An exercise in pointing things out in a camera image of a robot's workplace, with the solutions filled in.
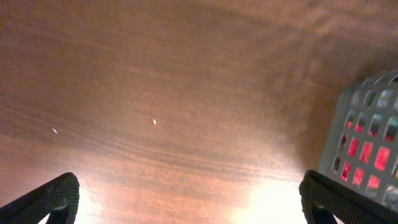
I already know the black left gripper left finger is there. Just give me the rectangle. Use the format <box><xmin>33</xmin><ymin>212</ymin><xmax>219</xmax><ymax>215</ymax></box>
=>
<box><xmin>1</xmin><ymin>172</ymin><xmax>80</xmax><ymax>224</ymax></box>

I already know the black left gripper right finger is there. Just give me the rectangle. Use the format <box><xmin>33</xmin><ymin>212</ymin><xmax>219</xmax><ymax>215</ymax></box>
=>
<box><xmin>299</xmin><ymin>170</ymin><xmax>397</xmax><ymax>224</ymax></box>

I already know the grey plastic basket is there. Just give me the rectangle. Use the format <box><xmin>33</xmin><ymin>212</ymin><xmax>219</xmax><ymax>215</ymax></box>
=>
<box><xmin>318</xmin><ymin>70</ymin><xmax>397</xmax><ymax>211</ymax></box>

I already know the orange spaghetti packet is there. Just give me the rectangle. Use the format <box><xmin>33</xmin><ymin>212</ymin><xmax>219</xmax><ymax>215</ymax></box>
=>
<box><xmin>333</xmin><ymin>116</ymin><xmax>397</xmax><ymax>194</ymax></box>

